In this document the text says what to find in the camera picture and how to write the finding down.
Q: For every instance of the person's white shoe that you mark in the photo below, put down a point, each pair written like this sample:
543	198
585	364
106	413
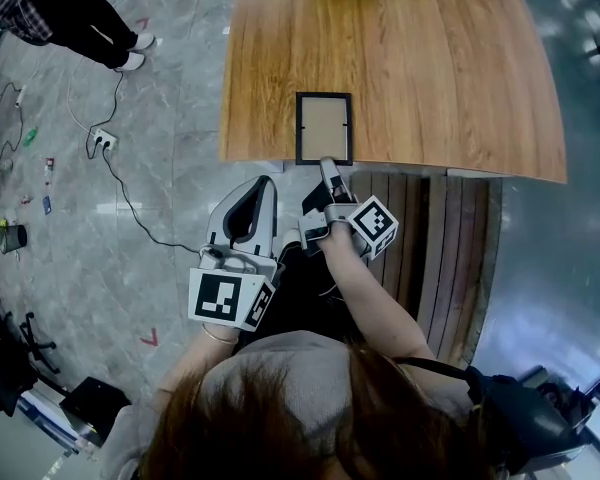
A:
292	235

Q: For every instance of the black shoulder bag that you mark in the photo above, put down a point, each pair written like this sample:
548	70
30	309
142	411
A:
520	418

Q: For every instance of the white square power strip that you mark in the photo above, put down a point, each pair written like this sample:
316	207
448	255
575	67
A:
105	139

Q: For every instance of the person's left forearm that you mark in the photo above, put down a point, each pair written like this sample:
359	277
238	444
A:
195	363

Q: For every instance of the person's right forearm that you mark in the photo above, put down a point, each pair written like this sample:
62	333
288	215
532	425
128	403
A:
360	288

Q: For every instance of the red and white packet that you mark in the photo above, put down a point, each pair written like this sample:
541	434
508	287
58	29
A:
50	164

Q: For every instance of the black box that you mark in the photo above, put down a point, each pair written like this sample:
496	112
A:
95	408

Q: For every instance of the green bottle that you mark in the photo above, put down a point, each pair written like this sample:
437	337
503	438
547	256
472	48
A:
30	137

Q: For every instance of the person's black trousers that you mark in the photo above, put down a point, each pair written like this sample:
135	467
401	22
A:
305	313

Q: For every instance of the person's right hand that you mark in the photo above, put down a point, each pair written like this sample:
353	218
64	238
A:
339	233

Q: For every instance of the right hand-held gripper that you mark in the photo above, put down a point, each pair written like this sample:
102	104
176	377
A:
375	223

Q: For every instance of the white slim power strip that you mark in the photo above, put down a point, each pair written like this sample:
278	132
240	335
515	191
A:
21	95

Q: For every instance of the black picture frame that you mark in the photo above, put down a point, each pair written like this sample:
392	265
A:
324	128

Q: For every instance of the black office chair base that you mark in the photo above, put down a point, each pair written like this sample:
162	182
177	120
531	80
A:
37	343

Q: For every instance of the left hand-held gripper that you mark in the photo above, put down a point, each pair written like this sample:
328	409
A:
215	300

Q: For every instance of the blue card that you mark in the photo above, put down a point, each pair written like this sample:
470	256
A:
46	205

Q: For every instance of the slatted wooden bench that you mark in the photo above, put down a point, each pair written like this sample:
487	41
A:
445	258

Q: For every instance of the person's grey top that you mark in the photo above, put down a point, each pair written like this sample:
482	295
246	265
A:
305	368

